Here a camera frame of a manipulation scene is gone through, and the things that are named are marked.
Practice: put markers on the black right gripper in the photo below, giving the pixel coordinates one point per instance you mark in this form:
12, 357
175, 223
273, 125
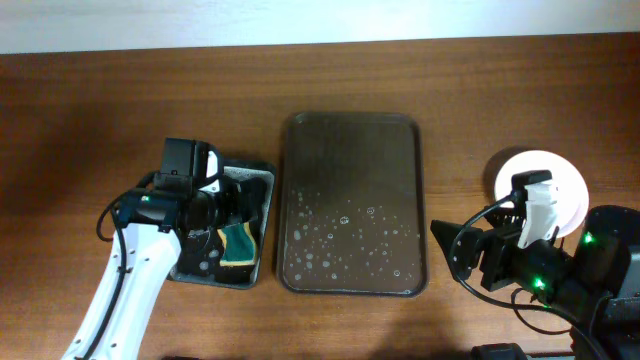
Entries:
490, 257

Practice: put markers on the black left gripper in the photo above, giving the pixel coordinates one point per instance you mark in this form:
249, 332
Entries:
239, 201

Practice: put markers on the green yellow sponge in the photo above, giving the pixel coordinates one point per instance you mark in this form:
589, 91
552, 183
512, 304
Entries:
239, 245

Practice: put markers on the white plate back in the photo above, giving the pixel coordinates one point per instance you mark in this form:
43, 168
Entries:
573, 196

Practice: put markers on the large brown serving tray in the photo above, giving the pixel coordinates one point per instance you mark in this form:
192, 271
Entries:
352, 212

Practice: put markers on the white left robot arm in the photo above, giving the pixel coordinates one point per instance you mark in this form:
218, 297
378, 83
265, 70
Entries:
178, 233

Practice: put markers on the small black soapy tray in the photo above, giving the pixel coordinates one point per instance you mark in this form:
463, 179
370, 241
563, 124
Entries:
250, 175

